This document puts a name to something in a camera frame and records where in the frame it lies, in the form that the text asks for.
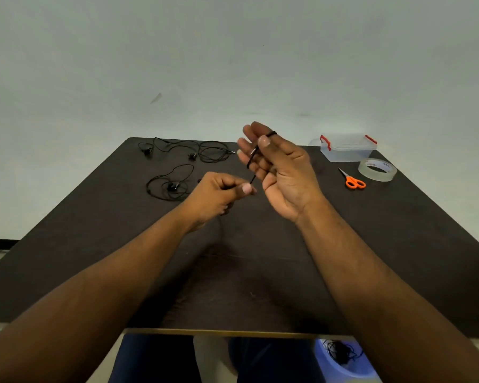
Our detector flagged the person's left hand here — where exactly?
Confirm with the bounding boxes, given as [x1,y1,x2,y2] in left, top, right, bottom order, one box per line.
[179,171,258,232]

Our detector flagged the person's right hand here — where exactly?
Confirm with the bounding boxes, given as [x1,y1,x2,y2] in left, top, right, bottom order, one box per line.
[236,121,328,226]

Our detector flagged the black wired earphones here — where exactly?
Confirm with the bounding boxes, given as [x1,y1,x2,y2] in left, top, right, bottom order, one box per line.
[138,137,237,164]
[145,130,278,202]

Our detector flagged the clear plastic box red latches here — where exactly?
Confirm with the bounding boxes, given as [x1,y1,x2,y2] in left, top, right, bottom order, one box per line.
[319,134,378,163]

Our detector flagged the clear tape roll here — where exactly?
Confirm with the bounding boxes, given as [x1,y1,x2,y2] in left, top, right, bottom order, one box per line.
[357,158,398,183]

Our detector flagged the person's right forearm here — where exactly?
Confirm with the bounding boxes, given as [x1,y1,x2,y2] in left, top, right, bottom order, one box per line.
[295,197,479,383]

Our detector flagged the person's left forearm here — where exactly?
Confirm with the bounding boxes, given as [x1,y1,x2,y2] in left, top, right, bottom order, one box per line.
[0,203,196,383]

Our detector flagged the dark blue trousers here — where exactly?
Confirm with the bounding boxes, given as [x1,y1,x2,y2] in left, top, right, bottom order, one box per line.
[108,334,328,383]

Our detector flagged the blue plastic bin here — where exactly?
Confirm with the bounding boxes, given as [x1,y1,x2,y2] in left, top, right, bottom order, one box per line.
[313,338,378,383]

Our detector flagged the orange handled scissors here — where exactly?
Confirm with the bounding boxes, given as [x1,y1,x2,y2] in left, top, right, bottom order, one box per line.
[337,167,367,190]

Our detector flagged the black cable bundle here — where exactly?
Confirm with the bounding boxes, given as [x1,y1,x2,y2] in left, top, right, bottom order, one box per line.
[323,339,364,365]

